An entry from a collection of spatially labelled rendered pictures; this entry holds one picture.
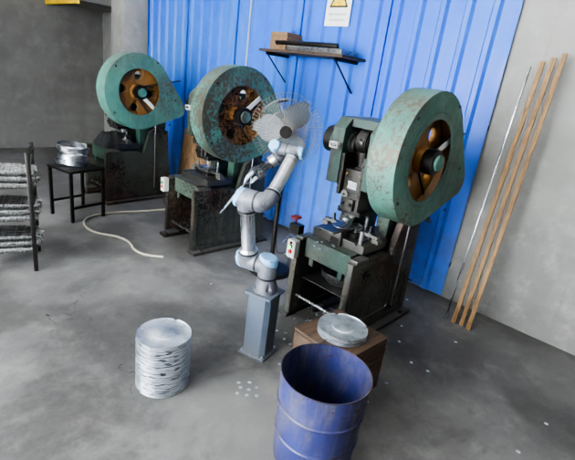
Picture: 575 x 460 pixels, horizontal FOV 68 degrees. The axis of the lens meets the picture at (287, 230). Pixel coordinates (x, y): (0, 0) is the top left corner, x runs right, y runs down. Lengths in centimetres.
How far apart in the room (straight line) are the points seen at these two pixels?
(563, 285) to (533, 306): 28
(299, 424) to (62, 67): 764
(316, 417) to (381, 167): 133
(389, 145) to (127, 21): 553
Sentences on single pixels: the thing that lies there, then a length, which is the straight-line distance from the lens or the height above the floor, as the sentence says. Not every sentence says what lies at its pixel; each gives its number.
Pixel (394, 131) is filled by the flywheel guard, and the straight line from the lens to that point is 243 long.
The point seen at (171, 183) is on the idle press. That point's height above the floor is 56.
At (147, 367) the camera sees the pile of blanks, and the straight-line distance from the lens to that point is 246.
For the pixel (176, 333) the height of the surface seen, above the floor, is 32.
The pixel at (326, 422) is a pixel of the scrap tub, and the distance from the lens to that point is 195.
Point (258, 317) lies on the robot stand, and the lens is 267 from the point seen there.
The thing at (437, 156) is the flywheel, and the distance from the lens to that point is 270.
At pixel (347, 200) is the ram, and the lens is 294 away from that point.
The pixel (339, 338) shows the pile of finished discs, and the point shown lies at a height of 39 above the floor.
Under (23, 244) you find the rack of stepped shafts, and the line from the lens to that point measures 392.
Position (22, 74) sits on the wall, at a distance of 852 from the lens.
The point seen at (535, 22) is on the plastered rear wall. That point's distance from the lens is 384.
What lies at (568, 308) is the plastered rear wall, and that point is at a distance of 389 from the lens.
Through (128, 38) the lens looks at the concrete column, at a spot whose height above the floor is 193.
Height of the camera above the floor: 170
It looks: 20 degrees down
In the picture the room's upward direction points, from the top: 8 degrees clockwise
